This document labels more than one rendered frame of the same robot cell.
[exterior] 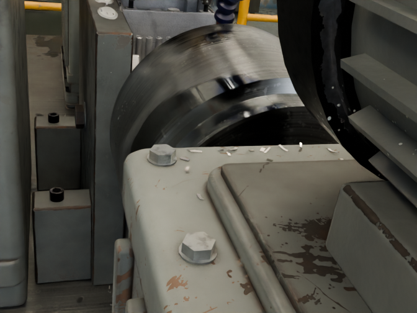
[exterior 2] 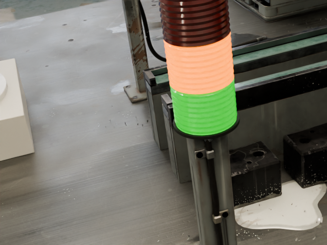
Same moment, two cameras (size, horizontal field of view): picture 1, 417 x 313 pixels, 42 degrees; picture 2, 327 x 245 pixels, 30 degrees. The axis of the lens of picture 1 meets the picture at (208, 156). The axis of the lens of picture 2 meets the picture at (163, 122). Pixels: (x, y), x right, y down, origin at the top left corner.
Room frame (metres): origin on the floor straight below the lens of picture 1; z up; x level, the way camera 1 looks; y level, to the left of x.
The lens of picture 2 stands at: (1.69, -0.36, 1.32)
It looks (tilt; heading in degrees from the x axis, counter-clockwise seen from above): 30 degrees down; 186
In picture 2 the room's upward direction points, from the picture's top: 9 degrees counter-clockwise
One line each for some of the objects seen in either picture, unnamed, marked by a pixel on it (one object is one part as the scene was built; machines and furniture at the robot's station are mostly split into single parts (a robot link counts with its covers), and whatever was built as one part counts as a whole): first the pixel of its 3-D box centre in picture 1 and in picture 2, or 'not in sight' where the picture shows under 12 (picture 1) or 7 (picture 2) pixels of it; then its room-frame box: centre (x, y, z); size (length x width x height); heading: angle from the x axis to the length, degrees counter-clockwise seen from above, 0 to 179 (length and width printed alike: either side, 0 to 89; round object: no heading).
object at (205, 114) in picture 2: not in sight; (204, 101); (1.19, -0.37, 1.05); 0.06 x 0.06 x 0.04
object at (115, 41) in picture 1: (73, 121); not in sight; (0.68, 0.19, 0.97); 0.30 x 0.11 x 0.34; 18
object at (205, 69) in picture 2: not in sight; (199, 58); (1.19, -0.37, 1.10); 0.06 x 0.06 x 0.04
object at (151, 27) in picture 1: (161, 28); not in sight; (0.72, 0.08, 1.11); 0.12 x 0.11 x 0.07; 108
